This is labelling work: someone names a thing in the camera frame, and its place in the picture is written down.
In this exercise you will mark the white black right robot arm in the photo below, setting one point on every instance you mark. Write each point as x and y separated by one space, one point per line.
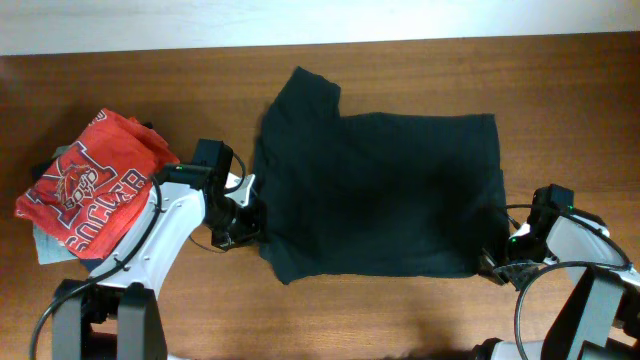
600 318

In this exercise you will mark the dark teal t-shirt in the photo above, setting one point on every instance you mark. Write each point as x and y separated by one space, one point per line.
376 194

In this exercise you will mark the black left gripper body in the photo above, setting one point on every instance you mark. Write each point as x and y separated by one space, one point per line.
252 220

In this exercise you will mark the red folded printed shirt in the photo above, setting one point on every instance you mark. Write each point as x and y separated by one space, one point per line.
95 180

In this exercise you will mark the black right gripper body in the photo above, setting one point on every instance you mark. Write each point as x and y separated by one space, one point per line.
524 254

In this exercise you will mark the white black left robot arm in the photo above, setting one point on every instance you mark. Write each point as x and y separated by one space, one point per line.
114 313

